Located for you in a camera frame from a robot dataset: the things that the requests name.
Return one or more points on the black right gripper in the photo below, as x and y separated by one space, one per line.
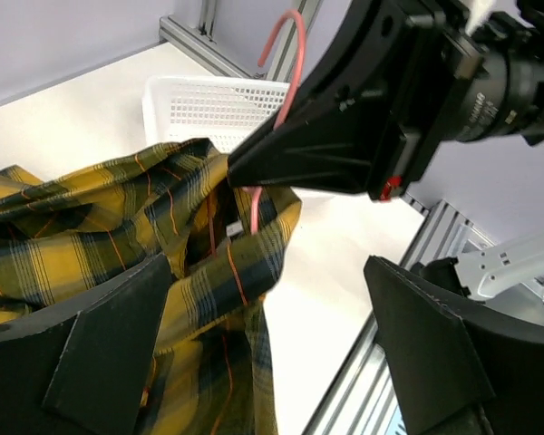
372 113

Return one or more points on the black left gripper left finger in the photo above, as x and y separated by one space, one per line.
80 366

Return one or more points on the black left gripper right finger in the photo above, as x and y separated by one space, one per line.
458 367

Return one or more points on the pink hanger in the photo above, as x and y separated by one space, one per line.
291 92

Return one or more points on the yellow plaid shirt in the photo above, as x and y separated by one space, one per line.
211 368

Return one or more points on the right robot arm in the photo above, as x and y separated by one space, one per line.
506 95

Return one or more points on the white plastic basket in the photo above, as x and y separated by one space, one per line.
223 109

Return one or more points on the aluminium front rail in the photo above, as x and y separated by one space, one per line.
448 252

